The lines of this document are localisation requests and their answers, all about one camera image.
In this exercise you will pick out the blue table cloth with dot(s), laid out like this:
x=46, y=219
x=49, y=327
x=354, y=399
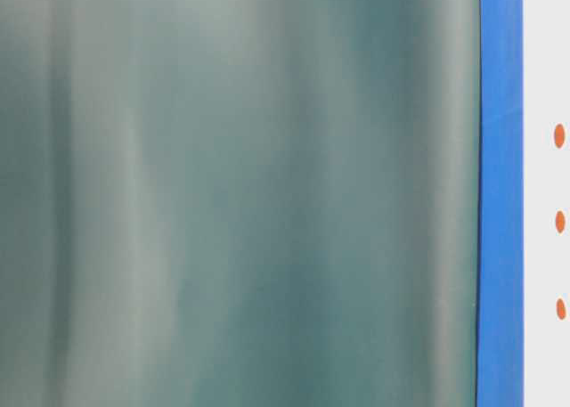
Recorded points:
x=500, y=310

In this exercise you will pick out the white work board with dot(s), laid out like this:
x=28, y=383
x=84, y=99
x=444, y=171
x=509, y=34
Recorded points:
x=546, y=208

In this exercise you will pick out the green backdrop curtain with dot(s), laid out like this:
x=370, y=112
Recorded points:
x=239, y=202

